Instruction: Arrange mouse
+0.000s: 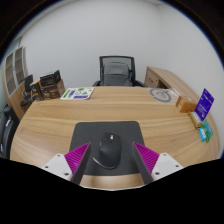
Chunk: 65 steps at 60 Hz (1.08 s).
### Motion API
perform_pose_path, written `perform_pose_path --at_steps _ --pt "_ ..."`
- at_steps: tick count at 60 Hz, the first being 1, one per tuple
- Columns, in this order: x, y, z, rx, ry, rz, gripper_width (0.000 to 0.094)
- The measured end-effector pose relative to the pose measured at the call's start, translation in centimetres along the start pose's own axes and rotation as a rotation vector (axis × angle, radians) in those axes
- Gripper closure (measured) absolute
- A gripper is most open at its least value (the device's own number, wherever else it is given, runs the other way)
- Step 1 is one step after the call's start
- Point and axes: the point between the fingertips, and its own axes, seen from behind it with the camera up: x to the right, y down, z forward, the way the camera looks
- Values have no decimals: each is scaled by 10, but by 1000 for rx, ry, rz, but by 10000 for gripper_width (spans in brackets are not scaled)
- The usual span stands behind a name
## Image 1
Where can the purple card sign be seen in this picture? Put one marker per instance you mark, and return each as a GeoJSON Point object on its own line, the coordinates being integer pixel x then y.
{"type": "Point", "coordinates": [204, 105]}

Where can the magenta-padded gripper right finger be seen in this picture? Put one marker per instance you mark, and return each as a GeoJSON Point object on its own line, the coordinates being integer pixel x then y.
{"type": "Point", "coordinates": [165, 165]}

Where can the small orange-brown box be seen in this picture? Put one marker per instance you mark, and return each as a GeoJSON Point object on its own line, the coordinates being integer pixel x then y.
{"type": "Point", "coordinates": [185, 104]}

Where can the black mesh office chair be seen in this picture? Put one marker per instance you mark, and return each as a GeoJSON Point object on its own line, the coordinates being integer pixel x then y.
{"type": "Point", "coordinates": [132, 66]}

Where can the wide brown carton box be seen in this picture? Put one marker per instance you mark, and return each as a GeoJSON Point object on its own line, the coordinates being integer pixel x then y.
{"type": "Point", "coordinates": [53, 91]}

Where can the wooden side desk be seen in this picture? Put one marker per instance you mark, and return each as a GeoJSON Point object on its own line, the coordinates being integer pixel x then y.
{"type": "Point", "coordinates": [166, 78]}

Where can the small yellowish box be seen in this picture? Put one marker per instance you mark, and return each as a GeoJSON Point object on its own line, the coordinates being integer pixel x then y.
{"type": "Point", "coordinates": [194, 119]}

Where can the black computer mouse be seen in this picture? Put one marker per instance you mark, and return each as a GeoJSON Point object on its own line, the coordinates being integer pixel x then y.
{"type": "Point", "coordinates": [110, 150]}

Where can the green flat box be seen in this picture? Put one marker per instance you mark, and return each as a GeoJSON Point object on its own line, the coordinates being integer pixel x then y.
{"type": "Point", "coordinates": [208, 130]}

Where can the clear bag with round print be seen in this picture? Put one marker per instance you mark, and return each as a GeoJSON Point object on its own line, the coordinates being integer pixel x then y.
{"type": "Point", "coordinates": [161, 95]}

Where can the small blue box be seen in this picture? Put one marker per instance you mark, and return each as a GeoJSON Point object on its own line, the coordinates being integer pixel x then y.
{"type": "Point", "coordinates": [202, 134]}

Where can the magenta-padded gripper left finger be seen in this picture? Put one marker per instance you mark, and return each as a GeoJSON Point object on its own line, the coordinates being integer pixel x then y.
{"type": "Point", "coordinates": [56, 165]}

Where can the grey backpack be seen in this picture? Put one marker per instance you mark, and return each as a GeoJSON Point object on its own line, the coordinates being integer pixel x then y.
{"type": "Point", "coordinates": [115, 75]}

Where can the wooden shelf unit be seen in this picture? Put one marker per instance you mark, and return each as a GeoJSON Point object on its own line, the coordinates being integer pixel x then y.
{"type": "Point", "coordinates": [13, 95]}

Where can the dark grey mouse pad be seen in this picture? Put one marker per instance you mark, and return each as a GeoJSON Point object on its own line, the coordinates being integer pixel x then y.
{"type": "Point", "coordinates": [86, 133]}

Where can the black carton box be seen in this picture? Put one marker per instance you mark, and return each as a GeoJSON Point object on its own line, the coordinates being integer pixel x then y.
{"type": "Point", "coordinates": [49, 79]}

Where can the black leather office chair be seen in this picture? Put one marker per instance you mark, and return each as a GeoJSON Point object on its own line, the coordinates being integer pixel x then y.
{"type": "Point", "coordinates": [6, 133]}

